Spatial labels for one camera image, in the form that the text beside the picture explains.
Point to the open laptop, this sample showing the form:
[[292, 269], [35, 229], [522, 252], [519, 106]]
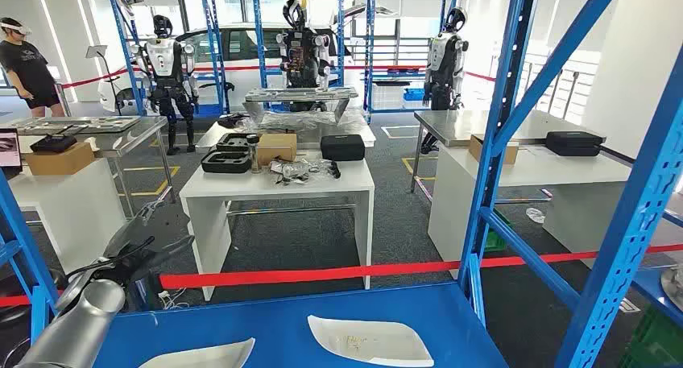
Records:
[[9, 149]]

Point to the dark uncovered humanoid robot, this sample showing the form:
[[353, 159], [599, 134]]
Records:
[[301, 56]]

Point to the grey metal casting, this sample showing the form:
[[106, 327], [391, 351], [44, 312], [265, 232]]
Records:
[[675, 285]]

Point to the cardboard box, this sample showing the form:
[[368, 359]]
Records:
[[58, 163], [512, 155], [277, 148]]

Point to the clear plastic bags pile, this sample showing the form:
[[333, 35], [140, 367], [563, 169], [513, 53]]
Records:
[[293, 171]]

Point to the blue plastic bin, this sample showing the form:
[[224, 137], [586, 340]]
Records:
[[413, 94]]

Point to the black pouch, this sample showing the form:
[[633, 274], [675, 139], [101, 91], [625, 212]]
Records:
[[233, 121]]

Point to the white car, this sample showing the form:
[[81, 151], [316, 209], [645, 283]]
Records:
[[243, 88]]

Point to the grey tray of parts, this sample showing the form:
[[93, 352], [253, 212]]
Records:
[[80, 124]]

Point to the steel bench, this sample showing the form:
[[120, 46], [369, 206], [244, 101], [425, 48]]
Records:
[[299, 94]]

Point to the black hard case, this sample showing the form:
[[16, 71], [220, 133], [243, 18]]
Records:
[[342, 148], [573, 143]]

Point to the white table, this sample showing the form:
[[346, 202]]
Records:
[[309, 139], [560, 168], [69, 211], [347, 179]]

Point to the black foam tray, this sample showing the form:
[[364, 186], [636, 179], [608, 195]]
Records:
[[235, 141], [227, 163]]

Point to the green plastic crate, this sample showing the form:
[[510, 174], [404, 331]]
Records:
[[656, 344], [496, 240]]

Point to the person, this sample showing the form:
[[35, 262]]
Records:
[[29, 67]]

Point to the black stand with tablet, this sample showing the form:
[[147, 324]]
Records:
[[96, 51]]

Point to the clear plastic wrap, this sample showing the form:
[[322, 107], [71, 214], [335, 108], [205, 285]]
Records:
[[288, 121]]

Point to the metal cylinder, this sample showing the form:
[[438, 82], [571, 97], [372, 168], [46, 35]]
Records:
[[254, 155]]

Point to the clear plastic bin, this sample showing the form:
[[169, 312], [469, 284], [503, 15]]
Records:
[[387, 96]]

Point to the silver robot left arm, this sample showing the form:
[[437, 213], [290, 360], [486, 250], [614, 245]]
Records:
[[80, 328]]

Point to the red barrier tape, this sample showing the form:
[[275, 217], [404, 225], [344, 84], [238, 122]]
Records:
[[240, 68], [320, 274]]

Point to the white curved panel part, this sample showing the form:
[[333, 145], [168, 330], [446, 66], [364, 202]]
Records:
[[368, 341], [213, 357]]

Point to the black router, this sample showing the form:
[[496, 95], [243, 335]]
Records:
[[53, 143]]

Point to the clear plastic bag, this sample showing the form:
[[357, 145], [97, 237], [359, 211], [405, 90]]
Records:
[[535, 215]]

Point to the white black humanoid robot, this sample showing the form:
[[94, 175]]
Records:
[[163, 56], [443, 56]]

